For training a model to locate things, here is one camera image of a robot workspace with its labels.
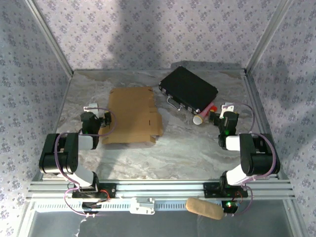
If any brown cardboard box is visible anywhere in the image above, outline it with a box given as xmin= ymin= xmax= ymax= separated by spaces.
xmin=101 ymin=86 xmax=163 ymax=145

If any black case with metal latches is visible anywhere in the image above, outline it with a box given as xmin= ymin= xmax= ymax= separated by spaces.
xmin=158 ymin=66 xmax=219 ymax=116

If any black board with LED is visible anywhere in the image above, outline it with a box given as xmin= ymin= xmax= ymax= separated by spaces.
xmin=221 ymin=199 xmax=240 ymax=215

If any tan foam roll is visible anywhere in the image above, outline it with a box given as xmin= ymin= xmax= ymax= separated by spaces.
xmin=185 ymin=197 xmax=225 ymax=221

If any white plastic clip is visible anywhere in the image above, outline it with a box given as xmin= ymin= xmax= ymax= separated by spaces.
xmin=129 ymin=197 xmax=156 ymax=215

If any white torn film scrap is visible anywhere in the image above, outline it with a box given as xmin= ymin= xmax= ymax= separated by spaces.
xmin=74 ymin=218 xmax=87 ymax=237

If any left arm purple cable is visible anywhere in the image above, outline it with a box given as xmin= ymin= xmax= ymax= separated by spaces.
xmin=54 ymin=107 xmax=117 ymax=218

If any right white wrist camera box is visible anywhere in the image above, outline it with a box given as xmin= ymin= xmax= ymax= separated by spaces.
xmin=221 ymin=103 xmax=235 ymax=114

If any aluminium side rail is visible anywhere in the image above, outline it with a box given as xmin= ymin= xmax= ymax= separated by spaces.
xmin=243 ymin=71 xmax=296 ymax=198

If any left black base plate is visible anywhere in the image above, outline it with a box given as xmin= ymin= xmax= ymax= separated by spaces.
xmin=71 ymin=182 xmax=117 ymax=198

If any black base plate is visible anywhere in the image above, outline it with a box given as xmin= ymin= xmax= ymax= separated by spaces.
xmin=71 ymin=182 xmax=117 ymax=198
xmin=202 ymin=181 xmax=249 ymax=198

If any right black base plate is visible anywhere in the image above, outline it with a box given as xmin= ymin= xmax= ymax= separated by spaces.
xmin=202 ymin=181 xmax=249 ymax=198

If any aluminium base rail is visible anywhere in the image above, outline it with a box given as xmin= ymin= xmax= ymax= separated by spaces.
xmin=26 ymin=179 xmax=296 ymax=200

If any aluminium frame post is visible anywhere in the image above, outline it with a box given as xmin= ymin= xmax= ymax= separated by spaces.
xmin=24 ymin=0 xmax=75 ymax=77
xmin=245 ymin=0 xmax=294 ymax=75

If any white slotted cable duct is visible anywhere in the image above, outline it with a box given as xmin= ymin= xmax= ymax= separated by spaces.
xmin=34 ymin=200 xmax=226 ymax=213

